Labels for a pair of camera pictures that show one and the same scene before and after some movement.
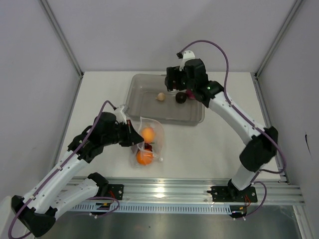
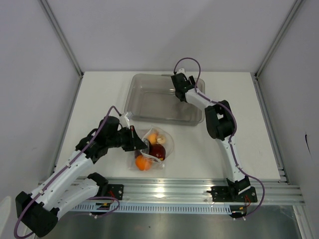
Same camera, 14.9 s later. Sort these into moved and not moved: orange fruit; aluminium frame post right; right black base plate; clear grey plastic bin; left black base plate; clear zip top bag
Moved: orange fruit; clear zip top bag
Not moved: left black base plate; right black base plate; clear grey plastic bin; aluminium frame post right
